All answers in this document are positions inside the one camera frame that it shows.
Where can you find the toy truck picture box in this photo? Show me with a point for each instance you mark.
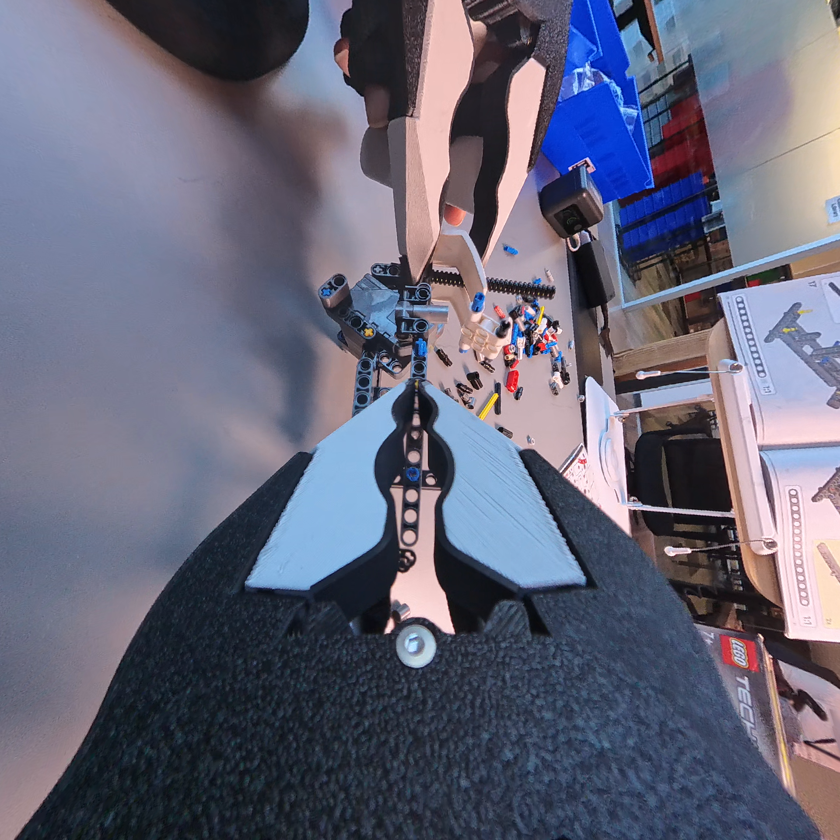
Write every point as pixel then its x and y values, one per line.
pixel 741 689

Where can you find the open instruction booklet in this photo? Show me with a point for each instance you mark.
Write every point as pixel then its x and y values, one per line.
pixel 787 394

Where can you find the yellow toy brick axle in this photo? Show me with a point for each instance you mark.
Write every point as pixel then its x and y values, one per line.
pixel 487 407

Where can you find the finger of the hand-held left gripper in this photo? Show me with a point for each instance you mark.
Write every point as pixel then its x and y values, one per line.
pixel 426 131
pixel 522 131

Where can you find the grey desk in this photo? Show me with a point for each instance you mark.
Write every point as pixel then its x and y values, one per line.
pixel 131 328

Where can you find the pile of small toy bricks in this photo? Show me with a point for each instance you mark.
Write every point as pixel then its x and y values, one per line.
pixel 535 341

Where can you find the black box device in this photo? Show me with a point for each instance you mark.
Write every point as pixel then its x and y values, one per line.
pixel 571 197

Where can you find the blue plastic bin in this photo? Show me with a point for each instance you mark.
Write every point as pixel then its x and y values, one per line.
pixel 604 131

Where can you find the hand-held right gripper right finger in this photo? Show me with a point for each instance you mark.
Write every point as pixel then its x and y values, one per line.
pixel 512 518

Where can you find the toy brick vehicle chassis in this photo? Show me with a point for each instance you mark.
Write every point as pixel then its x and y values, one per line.
pixel 374 305

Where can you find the black office chair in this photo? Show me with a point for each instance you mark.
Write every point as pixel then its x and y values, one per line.
pixel 682 479

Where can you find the white printed sticker sheet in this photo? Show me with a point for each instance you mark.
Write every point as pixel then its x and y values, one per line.
pixel 577 466

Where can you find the person's left hand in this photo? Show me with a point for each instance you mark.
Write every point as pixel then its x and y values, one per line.
pixel 374 52

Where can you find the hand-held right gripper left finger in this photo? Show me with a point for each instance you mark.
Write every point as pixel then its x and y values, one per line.
pixel 321 518

